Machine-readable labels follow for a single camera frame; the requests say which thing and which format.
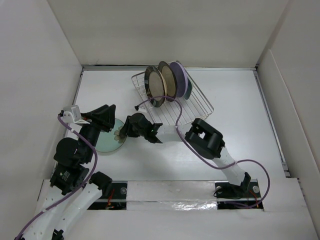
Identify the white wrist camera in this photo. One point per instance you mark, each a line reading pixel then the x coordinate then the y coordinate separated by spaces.
pixel 70 115
pixel 140 108

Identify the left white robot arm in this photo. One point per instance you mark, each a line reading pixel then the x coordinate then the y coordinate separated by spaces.
pixel 74 184

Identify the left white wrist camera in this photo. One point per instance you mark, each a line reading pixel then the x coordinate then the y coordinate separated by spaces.
pixel 70 115

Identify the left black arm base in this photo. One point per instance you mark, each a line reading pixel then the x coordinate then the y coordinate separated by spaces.
pixel 116 199

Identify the brown rimmed deep plate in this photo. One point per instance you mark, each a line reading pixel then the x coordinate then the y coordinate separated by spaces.
pixel 170 79

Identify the round light green plate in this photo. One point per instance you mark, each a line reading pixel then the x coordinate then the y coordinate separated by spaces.
pixel 110 141

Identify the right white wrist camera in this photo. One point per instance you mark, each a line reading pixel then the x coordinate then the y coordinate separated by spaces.
pixel 140 108

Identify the striped rim beige plate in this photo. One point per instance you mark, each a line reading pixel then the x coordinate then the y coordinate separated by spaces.
pixel 154 86

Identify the metal wire dish rack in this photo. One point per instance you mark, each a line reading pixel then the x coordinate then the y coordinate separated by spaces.
pixel 197 106

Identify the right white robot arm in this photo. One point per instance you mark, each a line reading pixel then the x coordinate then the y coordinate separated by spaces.
pixel 202 139

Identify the purple round plate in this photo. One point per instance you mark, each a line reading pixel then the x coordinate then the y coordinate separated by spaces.
pixel 181 78

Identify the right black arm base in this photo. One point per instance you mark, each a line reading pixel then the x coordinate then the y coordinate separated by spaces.
pixel 229 197

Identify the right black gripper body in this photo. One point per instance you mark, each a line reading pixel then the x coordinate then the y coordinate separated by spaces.
pixel 133 132

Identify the beige bird pattern plate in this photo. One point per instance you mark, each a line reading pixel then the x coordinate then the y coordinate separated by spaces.
pixel 164 84

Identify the rectangular light green plate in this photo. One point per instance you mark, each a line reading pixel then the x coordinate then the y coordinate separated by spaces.
pixel 189 90

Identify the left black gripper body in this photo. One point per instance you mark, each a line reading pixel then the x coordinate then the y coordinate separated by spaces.
pixel 91 132

